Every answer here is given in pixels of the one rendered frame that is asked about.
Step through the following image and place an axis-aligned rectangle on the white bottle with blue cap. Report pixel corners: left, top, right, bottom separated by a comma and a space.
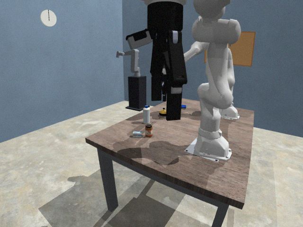
143, 105, 150, 124

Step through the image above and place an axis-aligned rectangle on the orange jar with dark lid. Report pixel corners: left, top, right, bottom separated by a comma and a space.
145, 124, 152, 138

